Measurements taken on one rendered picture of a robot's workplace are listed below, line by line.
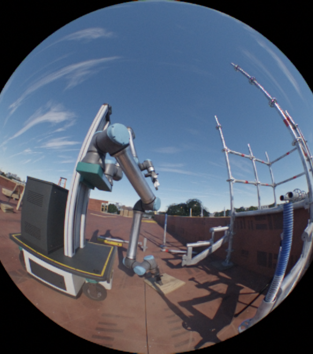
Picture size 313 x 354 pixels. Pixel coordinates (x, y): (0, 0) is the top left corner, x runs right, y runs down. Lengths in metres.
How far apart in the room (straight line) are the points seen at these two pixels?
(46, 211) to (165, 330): 1.05
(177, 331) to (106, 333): 0.39
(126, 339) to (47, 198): 0.98
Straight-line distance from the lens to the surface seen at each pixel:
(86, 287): 0.97
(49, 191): 0.90
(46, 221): 0.91
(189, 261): 1.45
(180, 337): 0.87
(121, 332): 0.87
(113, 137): 0.65
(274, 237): 1.43
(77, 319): 0.93
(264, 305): 0.55
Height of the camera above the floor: 0.75
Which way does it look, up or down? 18 degrees up
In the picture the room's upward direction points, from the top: 4 degrees clockwise
